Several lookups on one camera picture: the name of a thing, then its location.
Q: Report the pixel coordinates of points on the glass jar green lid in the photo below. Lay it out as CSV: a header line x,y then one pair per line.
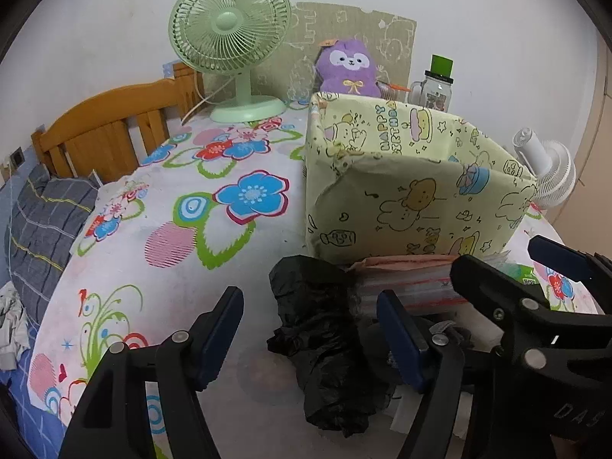
x,y
434,91

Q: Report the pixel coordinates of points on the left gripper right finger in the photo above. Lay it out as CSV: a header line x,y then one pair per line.
x,y
431,359

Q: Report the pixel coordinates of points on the green tissue pack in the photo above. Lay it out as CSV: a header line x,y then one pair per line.
x,y
522,273

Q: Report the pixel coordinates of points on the clear zip bags stack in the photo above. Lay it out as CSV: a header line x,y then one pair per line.
x,y
421,283

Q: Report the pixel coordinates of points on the floral tablecloth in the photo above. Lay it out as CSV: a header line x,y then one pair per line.
x,y
215,205

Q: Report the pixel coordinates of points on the cardboard cartoon panel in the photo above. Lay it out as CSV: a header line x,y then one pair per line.
x,y
291,74

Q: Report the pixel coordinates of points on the grey plaid pillow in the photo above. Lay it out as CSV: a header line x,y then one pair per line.
x,y
45,221

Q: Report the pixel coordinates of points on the green desk fan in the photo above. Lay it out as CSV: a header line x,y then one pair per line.
x,y
230,38

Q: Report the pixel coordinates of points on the purple plush toy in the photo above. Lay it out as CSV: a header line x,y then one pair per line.
x,y
346,67

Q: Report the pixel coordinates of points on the yellow cartoon fabric box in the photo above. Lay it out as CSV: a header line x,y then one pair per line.
x,y
384,178

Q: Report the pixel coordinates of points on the toothpick jar orange lid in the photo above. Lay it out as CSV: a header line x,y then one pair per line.
x,y
394,92

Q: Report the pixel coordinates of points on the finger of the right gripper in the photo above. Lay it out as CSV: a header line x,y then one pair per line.
x,y
580,342
592,270

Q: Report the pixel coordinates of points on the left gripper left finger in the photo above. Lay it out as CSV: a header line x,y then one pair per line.
x,y
111,419

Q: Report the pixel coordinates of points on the wall socket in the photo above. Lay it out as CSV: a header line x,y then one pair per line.
x,y
17,158

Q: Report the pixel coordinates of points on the white standing fan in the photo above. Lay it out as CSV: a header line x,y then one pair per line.
x,y
550,162

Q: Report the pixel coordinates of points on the black plastic bag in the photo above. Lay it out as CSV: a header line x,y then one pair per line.
x,y
341,358

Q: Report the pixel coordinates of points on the crumpled white clothes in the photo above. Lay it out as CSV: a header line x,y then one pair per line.
x,y
14,340

